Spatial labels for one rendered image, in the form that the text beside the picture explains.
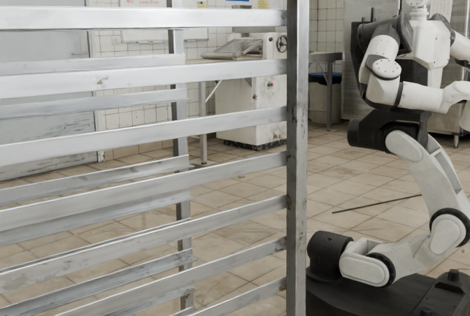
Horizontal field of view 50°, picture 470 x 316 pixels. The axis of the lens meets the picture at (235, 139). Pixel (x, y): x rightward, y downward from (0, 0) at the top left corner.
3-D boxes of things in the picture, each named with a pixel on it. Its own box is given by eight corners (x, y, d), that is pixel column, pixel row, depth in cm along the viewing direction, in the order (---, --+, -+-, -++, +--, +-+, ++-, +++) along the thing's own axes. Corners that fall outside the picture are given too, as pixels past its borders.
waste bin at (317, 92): (354, 120, 681) (356, 71, 667) (331, 126, 644) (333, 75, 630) (321, 116, 718) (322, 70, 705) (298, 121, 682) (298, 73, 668)
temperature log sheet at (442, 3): (450, 25, 487) (453, -8, 481) (450, 25, 485) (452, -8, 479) (429, 26, 502) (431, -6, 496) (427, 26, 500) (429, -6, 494)
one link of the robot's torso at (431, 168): (440, 255, 177) (373, 141, 185) (454, 239, 191) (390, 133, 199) (481, 240, 168) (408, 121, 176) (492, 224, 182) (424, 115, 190)
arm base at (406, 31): (357, 53, 161) (355, 20, 164) (371, 64, 172) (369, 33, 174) (403, 43, 153) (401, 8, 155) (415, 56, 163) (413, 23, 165)
